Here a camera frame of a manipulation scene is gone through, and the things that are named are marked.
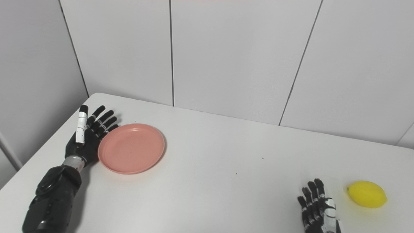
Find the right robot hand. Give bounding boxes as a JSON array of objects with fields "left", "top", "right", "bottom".
[{"left": 297, "top": 178, "right": 342, "bottom": 233}]

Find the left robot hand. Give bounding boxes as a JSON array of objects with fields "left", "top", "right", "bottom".
[{"left": 65, "top": 104, "right": 119, "bottom": 167}]

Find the pink plate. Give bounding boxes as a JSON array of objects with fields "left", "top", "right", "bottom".
[{"left": 98, "top": 123, "right": 166, "bottom": 175}]

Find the yellow lemon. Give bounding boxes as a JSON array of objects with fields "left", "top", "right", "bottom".
[{"left": 347, "top": 181, "right": 387, "bottom": 208}]

